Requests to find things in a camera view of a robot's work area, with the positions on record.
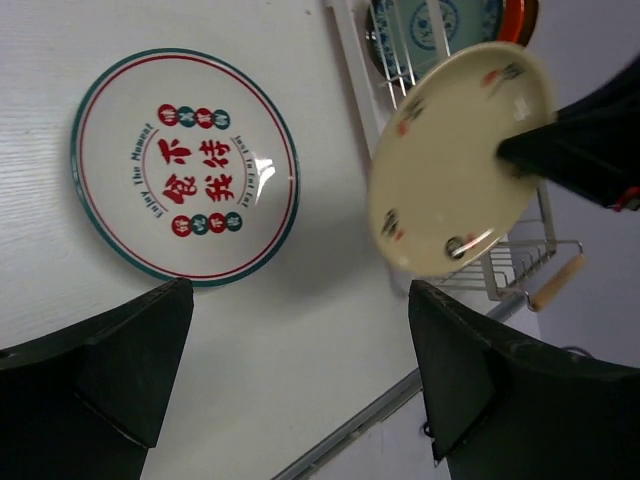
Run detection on cream plate with print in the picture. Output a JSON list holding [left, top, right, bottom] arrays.
[[368, 42, 557, 277]]

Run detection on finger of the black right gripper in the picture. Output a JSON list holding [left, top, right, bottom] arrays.
[[497, 58, 639, 210]]

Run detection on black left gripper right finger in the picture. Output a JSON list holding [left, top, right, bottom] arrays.
[[408, 281, 639, 479]]

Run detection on white plate red chinese characters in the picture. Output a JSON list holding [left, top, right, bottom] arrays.
[[70, 48, 300, 287]]

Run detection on dark green plate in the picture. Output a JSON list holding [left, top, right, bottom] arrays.
[[365, 0, 505, 89]]

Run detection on white wire dish rack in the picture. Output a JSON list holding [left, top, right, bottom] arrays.
[[330, 1, 585, 312]]

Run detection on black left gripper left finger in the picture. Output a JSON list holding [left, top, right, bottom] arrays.
[[1, 278, 194, 479]]

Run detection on orange plate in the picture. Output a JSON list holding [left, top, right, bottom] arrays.
[[496, 0, 539, 47]]

